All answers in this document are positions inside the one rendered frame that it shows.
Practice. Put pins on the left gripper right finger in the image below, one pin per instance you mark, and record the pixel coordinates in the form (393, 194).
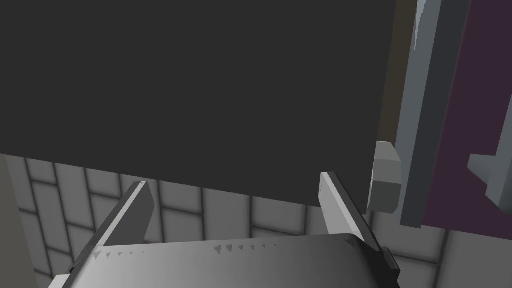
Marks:
(335, 212)

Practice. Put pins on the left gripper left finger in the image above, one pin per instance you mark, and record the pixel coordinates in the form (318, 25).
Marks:
(132, 218)

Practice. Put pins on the dark grey cupboard door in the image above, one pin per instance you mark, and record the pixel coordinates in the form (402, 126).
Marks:
(192, 88)

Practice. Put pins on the purple cupboard door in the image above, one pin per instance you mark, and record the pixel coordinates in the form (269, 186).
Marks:
(476, 80)

